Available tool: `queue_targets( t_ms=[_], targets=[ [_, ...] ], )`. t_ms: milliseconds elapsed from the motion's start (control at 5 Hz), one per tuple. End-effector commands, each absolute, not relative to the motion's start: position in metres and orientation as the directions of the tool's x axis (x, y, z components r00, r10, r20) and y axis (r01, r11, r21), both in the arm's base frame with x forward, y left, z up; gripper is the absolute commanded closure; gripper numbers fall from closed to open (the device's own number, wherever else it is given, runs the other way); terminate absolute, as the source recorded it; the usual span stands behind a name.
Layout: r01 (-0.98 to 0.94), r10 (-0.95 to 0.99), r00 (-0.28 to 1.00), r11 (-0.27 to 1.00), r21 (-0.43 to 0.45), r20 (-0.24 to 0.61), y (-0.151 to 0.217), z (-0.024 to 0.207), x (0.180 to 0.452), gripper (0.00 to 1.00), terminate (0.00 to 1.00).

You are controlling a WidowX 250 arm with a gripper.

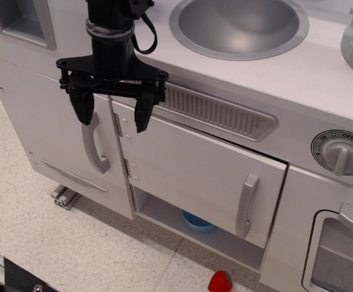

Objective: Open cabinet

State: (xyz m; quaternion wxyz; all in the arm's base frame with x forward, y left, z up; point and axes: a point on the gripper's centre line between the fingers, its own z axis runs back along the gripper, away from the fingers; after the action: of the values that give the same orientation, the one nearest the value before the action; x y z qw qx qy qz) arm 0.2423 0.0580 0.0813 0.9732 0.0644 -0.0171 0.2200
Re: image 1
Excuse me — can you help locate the grey cabinet door handle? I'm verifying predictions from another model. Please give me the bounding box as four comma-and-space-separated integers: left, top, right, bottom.
235, 173, 259, 240

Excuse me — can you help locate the aluminium extrusion rail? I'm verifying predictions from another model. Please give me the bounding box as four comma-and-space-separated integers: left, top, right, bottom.
51, 185, 81, 210

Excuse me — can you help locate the grey timer knob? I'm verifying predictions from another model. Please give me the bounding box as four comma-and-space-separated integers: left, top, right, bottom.
310, 130, 353, 176

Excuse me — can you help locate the white oven door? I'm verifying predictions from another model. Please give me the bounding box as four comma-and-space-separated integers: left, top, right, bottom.
301, 210, 353, 291

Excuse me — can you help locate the red toy strawberry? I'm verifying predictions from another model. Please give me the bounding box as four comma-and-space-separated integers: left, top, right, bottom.
208, 271, 233, 292

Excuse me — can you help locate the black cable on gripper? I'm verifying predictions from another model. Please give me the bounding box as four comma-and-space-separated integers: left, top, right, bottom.
132, 12, 158, 54

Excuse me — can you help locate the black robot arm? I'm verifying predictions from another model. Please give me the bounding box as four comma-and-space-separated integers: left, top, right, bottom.
56, 1, 169, 133

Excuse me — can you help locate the grey vent grille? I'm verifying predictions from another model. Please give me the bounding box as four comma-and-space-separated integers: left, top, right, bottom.
159, 83, 278, 141

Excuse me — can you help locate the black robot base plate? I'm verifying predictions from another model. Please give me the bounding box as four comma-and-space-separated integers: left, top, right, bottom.
0, 258, 57, 292

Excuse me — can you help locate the blue bowl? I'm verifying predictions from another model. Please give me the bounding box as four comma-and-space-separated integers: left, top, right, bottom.
182, 210, 217, 232

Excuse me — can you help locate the grey fridge door handle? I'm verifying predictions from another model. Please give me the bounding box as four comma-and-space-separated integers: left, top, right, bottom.
81, 111, 110, 174

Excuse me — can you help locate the white toy kitchen unit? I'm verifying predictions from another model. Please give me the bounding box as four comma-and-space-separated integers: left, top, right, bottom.
0, 1, 353, 291

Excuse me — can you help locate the white cabinet door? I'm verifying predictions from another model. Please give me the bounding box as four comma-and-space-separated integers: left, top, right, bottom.
112, 101, 287, 247

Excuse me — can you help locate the white fridge door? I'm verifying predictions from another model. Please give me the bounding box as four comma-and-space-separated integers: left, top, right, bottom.
0, 60, 134, 219

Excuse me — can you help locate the silver round sink basin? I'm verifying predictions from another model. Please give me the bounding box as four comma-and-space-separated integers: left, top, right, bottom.
169, 1, 309, 61

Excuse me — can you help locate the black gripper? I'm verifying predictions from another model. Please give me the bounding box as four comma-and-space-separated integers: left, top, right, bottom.
56, 29, 168, 133

